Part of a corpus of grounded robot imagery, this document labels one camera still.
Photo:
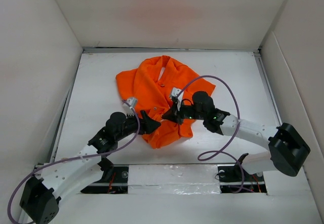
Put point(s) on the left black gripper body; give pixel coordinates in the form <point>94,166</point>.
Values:
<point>131,126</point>

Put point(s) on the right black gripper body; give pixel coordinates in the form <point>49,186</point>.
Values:
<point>189,112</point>

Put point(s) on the orange zip jacket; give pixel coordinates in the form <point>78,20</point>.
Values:
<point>151,84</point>

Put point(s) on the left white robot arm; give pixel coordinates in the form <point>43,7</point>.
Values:
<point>42,196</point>

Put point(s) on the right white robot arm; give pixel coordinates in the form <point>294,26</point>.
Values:
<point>285,149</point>

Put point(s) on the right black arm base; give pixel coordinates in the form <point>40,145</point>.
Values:
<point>230,179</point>

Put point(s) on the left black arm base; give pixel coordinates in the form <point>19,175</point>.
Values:
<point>114,179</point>

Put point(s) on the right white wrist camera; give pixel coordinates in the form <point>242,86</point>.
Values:
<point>176,95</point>

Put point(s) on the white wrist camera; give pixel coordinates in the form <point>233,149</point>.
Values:
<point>130,105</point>
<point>176,95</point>

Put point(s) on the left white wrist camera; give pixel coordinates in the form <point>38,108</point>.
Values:
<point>130,105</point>

